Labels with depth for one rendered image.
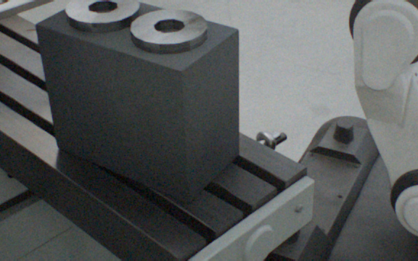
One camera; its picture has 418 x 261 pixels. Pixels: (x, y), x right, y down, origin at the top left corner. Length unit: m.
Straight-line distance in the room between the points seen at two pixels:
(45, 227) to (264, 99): 1.71
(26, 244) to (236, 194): 0.52
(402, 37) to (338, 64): 2.02
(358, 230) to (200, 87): 0.71
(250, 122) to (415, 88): 1.56
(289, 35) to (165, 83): 2.61
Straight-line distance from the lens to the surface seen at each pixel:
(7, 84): 1.17
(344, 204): 1.48
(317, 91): 2.96
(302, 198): 0.93
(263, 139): 1.70
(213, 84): 0.84
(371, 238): 1.44
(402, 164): 1.34
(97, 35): 0.86
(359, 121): 1.71
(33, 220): 1.29
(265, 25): 3.48
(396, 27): 1.15
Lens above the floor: 1.54
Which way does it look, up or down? 34 degrees down
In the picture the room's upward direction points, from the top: 2 degrees counter-clockwise
